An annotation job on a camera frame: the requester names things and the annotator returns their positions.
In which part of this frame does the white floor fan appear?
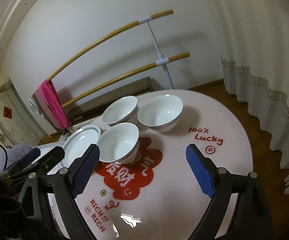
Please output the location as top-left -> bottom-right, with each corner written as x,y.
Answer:
28,98 -> 42,116

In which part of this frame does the white door with red sign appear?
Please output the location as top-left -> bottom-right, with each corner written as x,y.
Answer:
0,89 -> 44,146

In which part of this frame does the pink towel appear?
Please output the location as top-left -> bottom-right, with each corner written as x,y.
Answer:
38,80 -> 71,129

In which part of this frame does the pink printed tablecloth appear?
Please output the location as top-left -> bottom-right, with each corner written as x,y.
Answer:
76,90 -> 253,239

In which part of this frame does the white lace curtain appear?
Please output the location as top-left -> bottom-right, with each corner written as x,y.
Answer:
205,0 -> 289,194

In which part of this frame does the brown topped white tv cabinet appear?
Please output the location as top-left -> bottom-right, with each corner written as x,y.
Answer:
67,77 -> 154,125

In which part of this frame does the brown grey hanging cloth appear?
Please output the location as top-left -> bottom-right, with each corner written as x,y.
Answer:
32,89 -> 66,133

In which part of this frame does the yellow and white drying rack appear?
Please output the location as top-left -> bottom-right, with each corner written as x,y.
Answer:
46,9 -> 190,109

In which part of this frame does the white bowl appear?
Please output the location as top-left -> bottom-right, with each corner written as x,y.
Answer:
137,94 -> 184,133
102,95 -> 138,127
97,122 -> 140,164

